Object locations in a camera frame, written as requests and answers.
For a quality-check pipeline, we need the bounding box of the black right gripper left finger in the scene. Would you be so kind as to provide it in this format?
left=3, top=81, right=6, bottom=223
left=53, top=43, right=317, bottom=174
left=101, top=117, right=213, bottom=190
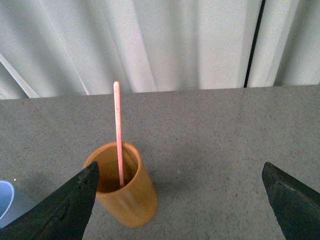
left=0, top=161, right=100, bottom=240

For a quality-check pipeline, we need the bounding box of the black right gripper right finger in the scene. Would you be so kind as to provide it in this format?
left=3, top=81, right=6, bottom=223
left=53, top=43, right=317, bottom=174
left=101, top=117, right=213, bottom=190
left=261, top=162, right=320, bottom=240

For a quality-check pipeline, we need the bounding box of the pink chopstick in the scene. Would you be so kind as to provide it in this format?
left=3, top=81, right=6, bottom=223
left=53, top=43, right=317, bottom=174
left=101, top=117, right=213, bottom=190
left=113, top=81, right=125, bottom=188

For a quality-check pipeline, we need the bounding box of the blue cup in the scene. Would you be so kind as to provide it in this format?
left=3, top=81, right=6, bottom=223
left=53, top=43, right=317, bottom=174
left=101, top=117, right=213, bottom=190
left=0, top=180, right=36, bottom=229

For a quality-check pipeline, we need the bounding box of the bamboo chopstick holder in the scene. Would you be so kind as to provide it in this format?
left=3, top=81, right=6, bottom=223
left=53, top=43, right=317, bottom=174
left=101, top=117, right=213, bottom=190
left=83, top=142, right=159, bottom=228

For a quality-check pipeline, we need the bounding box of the white curtain right panel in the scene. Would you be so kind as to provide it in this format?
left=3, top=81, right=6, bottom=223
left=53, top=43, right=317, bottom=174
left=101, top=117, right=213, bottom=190
left=246, top=0, right=320, bottom=88

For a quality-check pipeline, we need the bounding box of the white curtain panel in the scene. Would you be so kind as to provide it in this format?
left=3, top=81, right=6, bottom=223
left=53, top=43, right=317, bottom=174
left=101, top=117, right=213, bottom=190
left=246, top=0, right=320, bottom=88
left=0, top=0, right=261, bottom=100

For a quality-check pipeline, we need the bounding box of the white curtain left panel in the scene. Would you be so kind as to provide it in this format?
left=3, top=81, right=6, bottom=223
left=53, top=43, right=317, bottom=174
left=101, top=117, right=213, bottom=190
left=0, top=0, right=261, bottom=100

